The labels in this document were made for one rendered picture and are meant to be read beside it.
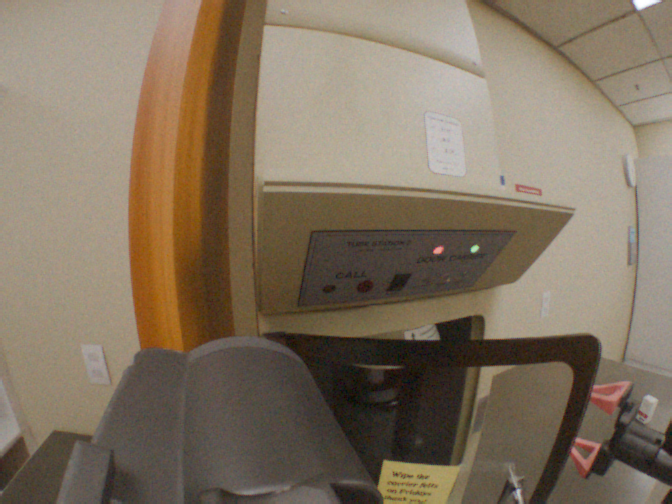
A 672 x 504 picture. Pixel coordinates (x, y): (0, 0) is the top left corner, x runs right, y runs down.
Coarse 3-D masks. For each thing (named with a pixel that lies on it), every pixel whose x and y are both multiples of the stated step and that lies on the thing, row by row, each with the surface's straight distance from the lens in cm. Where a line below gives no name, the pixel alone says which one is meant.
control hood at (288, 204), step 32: (256, 192) 17; (288, 192) 15; (320, 192) 15; (352, 192) 16; (384, 192) 17; (416, 192) 18; (448, 192) 19; (480, 192) 21; (512, 192) 25; (256, 224) 17; (288, 224) 16; (320, 224) 17; (352, 224) 17; (384, 224) 18; (416, 224) 19; (448, 224) 21; (480, 224) 24; (512, 224) 27; (544, 224) 31; (256, 256) 19; (288, 256) 18; (512, 256) 32; (256, 288) 24; (288, 288) 21; (480, 288) 35
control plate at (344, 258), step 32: (320, 256) 19; (352, 256) 19; (384, 256) 21; (416, 256) 22; (448, 256) 24; (480, 256) 28; (320, 288) 22; (352, 288) 23; (384, 288) 24; (416, 288) 27; (448, 288) 30
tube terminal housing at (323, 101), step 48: (288, 48) 33; (336, 48) 34; (384, 48) 38; (288, 96) 30; (336, 96) 31; (384, 96) 33; (432, 96) 38; (480, 96) 44; (288, 144) 28; (336, 144) 29; (384, 144) 31; (480, 144) 40; (480, 336) 45
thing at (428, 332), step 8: (416, 328) 37; (424, 328) 38; (432, 328) 40; (368, 336) 35; (376, 336) 35; (384, 336) 35; (392, 336) 35; (400, 336) 35; (408, 336) 36; (416, 336) 36; (424, 336) 37; (432, 336) 39
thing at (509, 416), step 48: (288, 336) 25; (336, 336) 24; (576, 336) 28; (336, 384) 25; (384, 384) 25; (432, 384) 25; (480, 384) 25; (528, 384) 27; (576, 384) 30; (384, 432) 28; (432, 432) 28; (480, 432) 28; (528, 432) 30; (576, 432) 34; (480, 480) 33; (528, 480) 36
